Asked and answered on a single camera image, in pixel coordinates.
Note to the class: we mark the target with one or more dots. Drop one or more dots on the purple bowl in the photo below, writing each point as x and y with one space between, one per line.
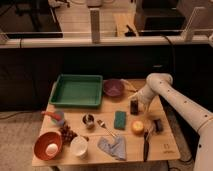
113 87

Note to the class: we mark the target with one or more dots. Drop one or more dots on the white egg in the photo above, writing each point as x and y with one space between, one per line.
51 149

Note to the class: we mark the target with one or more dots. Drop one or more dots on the yellow round fruit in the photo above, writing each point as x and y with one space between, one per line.
137 127

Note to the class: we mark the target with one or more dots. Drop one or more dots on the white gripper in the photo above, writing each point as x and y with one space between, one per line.
145 95

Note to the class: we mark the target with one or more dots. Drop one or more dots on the teal cup with carrot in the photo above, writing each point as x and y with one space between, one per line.
57 118

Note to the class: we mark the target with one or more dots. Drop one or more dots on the bunch of dark grapes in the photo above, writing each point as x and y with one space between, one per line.
67 134

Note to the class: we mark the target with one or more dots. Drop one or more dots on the green plastic tray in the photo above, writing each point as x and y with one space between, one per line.
77 91

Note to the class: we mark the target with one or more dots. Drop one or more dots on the wooden spatula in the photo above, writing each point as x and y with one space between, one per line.
132 88

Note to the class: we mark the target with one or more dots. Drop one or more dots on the metal spoon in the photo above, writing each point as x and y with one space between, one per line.
103 125

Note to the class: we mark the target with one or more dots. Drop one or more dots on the orange bowl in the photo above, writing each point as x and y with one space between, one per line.
43 141

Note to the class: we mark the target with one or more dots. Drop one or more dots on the small dark block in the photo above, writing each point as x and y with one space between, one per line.
158 125

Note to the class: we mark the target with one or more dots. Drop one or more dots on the black eraser block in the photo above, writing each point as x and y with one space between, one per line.
134 107

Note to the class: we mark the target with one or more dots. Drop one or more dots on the green sponge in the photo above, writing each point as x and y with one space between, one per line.
120 120

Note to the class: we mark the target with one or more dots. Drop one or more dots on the small metal cup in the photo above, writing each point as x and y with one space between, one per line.
88 120

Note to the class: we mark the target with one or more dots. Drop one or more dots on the white metal railing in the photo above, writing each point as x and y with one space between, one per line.
95 38

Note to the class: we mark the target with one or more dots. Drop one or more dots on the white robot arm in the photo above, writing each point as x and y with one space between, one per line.
199 118

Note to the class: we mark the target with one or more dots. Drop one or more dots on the white cup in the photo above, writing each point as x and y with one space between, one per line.
79 147

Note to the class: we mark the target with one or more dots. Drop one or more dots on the blue folded cloth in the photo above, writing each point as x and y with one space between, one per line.
117 149

